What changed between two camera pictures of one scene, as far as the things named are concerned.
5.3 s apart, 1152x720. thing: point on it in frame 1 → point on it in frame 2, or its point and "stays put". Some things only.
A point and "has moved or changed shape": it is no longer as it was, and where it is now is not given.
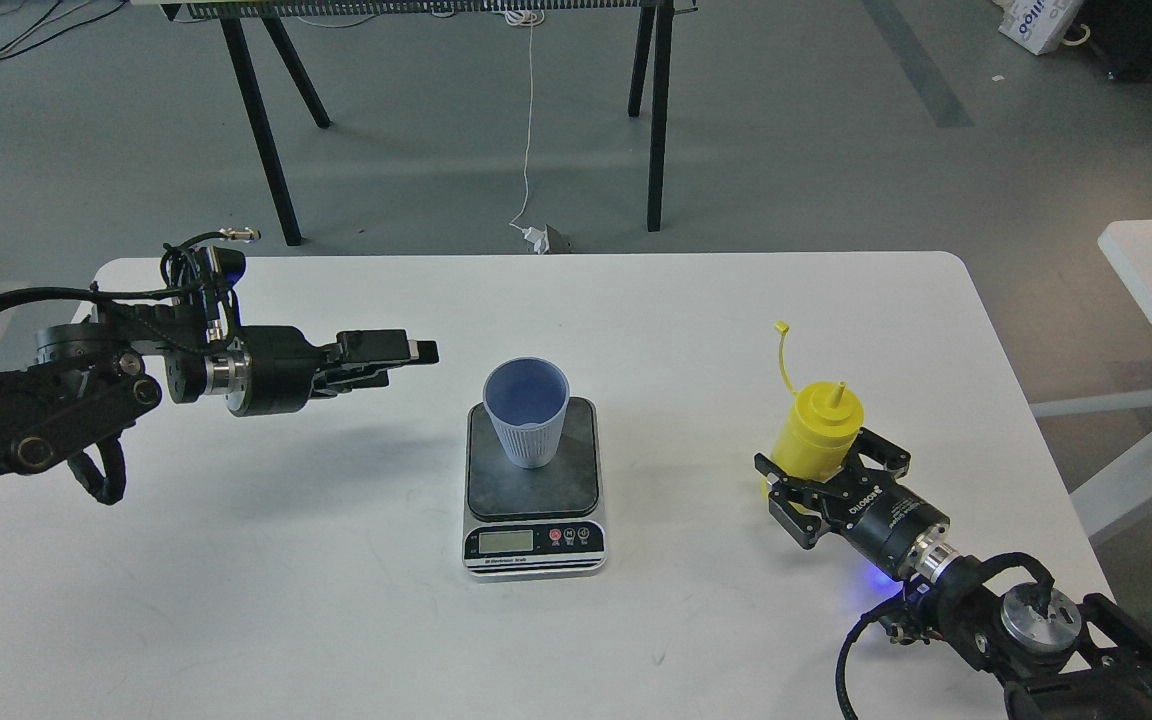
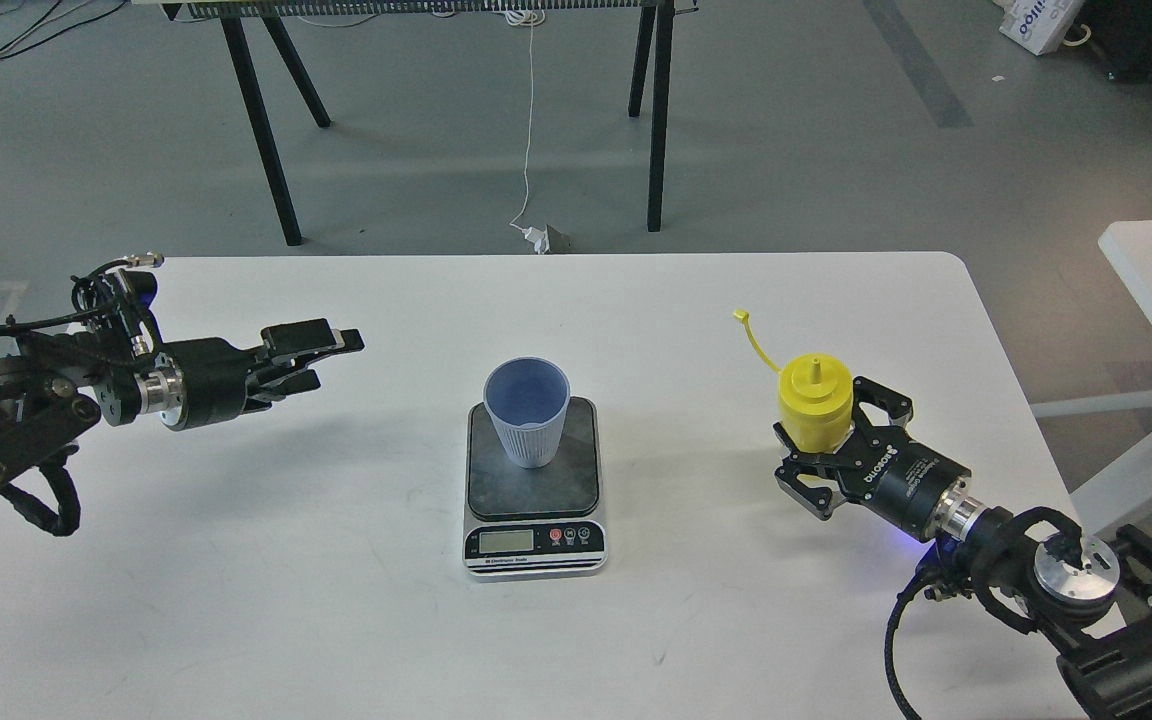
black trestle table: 263,12 stays put
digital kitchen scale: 534,523 stays put
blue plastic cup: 529,397 stays put
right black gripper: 880,518 → 898,478
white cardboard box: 1037,25 stays put
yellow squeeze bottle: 820,432 has moved or changed shape
